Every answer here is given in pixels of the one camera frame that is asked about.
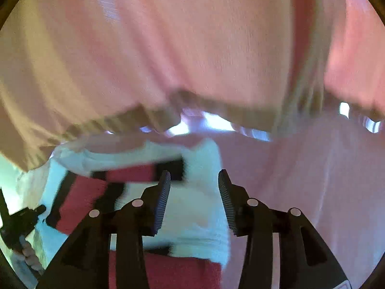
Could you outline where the pink printed blanket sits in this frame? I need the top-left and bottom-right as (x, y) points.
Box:
(57, 111), (385, 289)

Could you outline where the pink curtain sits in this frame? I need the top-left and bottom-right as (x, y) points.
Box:
(0, 0), (385, 172)

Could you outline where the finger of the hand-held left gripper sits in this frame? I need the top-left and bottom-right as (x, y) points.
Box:
(18, 204), (47, 222)

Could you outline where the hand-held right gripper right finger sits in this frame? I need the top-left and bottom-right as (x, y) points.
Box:
(218, 169), (350, 289)

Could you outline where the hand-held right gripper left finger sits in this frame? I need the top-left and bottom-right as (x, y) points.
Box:
(36, 170), (172, 289)

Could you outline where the white waffle towel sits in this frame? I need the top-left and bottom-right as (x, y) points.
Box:
(15, 138), (232, 289)

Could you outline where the person's left hand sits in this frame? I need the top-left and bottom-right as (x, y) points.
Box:
(14, 240), (44, 275)

